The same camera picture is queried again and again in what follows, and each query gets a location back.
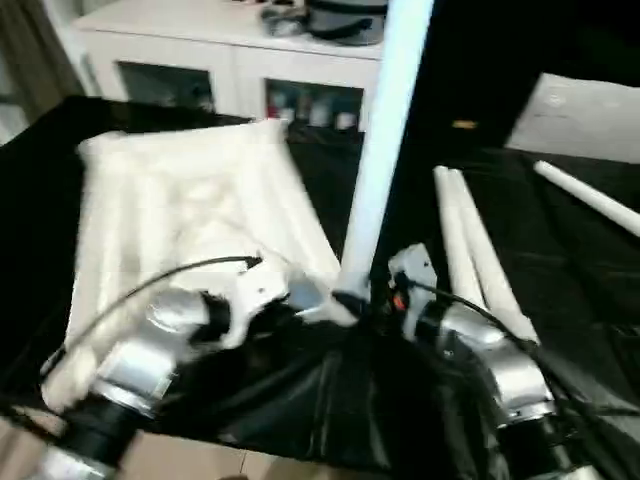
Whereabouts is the black cabinet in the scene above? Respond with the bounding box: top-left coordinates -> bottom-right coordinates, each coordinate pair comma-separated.
385,0 -> 640,156

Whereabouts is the black rice cooker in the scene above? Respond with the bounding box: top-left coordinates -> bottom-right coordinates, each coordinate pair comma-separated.
304,0 -> 390,47

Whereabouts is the dark tangled clutter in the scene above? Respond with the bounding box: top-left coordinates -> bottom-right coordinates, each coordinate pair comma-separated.
260,5 -> 310,37

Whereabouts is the white plastic table leg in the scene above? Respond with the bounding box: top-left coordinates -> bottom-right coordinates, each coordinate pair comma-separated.
446,169 -> 542,343
328,0 -> 437,323
432,167 -> 503,323
532,160 -> 640,240

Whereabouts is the white plastic table top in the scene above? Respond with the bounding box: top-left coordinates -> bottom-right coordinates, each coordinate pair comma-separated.
38,117 -> 348,413

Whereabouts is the grey curtain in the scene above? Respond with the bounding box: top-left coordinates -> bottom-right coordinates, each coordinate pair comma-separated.
0,0 -> 73,106

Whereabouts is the white cabinet with glass doors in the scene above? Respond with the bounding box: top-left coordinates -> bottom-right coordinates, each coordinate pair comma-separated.
58,0 -> 388,132

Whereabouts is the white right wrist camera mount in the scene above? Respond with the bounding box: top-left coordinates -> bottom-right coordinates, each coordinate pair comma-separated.
387,244 -> 438,333

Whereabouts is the black work mat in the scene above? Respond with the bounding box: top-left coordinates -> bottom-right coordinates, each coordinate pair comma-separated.
0,95 -> 640,476

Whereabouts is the white plastic bag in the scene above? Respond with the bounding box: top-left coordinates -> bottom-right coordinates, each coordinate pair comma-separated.
507,71 -> 640,165

